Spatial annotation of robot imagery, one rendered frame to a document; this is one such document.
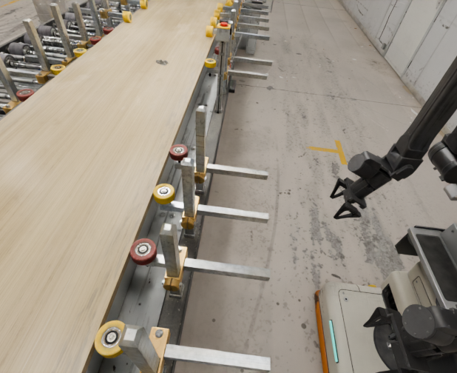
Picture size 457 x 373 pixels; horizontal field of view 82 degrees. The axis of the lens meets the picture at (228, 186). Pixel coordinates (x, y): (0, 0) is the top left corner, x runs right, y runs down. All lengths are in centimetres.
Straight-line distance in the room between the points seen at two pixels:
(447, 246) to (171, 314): 88
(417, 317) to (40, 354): 82
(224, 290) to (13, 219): 119
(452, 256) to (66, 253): 113
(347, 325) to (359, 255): 73
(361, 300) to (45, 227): 150
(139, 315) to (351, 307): 107
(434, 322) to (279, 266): 141
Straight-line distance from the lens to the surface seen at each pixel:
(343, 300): 166
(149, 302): 113
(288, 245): 204
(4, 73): 186
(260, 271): 92
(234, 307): 177
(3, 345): 92
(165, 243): 72
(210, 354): 85
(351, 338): 160
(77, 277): 92
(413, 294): 118
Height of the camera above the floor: 167
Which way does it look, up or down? 47 degrees down
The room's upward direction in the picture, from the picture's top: 7 degrees clockwise
